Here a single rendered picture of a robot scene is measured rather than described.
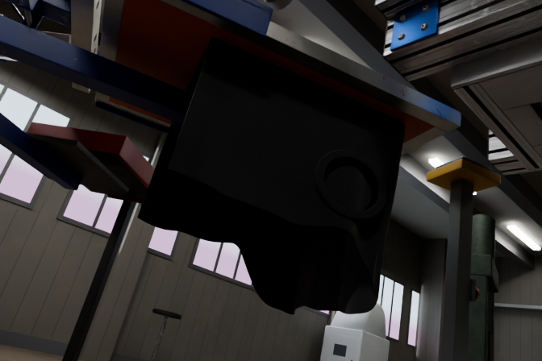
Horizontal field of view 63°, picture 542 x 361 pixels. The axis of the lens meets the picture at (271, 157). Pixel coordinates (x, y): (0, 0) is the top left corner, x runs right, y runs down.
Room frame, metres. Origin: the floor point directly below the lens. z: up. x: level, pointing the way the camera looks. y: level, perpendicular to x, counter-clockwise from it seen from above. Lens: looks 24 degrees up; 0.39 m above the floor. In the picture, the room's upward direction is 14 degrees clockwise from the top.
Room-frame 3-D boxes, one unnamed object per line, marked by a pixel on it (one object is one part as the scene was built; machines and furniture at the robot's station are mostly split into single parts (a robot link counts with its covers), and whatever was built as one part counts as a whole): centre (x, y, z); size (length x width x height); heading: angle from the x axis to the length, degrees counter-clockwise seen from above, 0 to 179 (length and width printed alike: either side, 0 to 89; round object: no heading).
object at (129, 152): (2.06, 0.77, 1.06); 0.61 x 0.46 x 0.12; 167
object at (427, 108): (0.99, 0.07, 0.97); 0.79 x 0.58 x 0.04; 107
